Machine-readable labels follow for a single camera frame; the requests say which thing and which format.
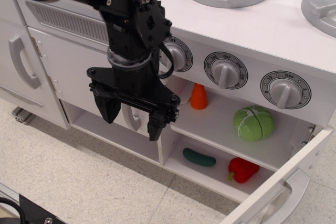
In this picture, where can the green toy cucumber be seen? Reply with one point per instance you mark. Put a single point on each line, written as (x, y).
(198, 158)

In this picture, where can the silver cabinet door handle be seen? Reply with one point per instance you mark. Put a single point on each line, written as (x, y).
(132, 121)

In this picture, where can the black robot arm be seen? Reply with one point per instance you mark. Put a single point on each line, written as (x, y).
(136, 32)

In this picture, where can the grey control knob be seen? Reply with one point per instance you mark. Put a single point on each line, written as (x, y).
(285, 90)
(226, 70)
(182, 55)

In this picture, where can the green toy cabbage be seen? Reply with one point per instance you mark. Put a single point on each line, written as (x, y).
(253, 123)

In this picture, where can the grey left control knob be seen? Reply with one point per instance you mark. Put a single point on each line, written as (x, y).
(182, 55)

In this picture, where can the grey right control knob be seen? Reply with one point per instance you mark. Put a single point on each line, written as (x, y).
(285, 90)

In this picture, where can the red toy bell pepper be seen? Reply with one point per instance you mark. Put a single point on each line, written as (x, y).
(241, 170)

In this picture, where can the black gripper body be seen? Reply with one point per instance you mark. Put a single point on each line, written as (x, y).
(141, 89)

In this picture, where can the aluminium frame rail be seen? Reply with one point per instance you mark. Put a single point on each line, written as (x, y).
(22, 116)

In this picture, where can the orange toy carrot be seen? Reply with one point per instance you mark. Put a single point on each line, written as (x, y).
(199, 100)

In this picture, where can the silver stove burner right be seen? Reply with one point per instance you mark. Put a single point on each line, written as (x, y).
(316, 12)

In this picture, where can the silver fridge door handle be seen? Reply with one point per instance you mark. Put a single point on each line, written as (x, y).
(16, 46)

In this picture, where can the silver vent grille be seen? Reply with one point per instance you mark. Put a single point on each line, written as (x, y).
(68, 21)

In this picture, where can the white cabinet door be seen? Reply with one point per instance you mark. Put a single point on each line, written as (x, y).
(67, 62)

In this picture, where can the white oven door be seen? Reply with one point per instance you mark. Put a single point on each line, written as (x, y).
(306, 159)

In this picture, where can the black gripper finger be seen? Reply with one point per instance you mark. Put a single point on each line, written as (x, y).
(109, 108)
(156, 124)

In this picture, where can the white left fridge door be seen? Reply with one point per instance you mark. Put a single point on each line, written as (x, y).
(41, 101)

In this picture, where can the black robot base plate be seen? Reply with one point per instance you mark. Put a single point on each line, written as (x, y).
(28, 212)

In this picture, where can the white toy kitchen unit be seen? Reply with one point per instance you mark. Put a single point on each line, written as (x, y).
(270, 36)

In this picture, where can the silver oven door handle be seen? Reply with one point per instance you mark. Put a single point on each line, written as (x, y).
(279, 209)

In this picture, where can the grey middle control knob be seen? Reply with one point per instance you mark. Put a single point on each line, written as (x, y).
(226, 70)

